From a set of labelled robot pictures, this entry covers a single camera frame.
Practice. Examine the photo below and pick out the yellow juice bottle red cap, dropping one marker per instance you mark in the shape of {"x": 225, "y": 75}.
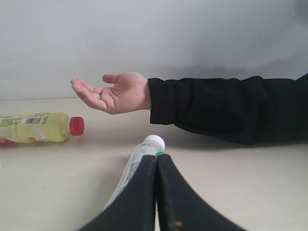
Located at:
{"x": 39, "y": 128}

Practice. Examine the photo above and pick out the white bottle green label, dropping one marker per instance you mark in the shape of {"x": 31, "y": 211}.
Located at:
{"x": 152, "y": 145}

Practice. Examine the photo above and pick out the black sleeved forearm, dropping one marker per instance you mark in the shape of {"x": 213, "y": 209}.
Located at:
{"x": 248, "y": 111}

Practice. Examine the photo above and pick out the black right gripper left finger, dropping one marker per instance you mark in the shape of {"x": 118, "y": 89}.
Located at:
{"x": 134, "y": 208}

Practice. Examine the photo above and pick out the person's open bare hand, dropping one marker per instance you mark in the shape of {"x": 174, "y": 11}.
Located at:
{"x": 129, "y": 92}

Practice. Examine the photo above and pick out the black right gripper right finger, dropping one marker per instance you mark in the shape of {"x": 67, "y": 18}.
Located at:
{"x": 180, "y": 208}

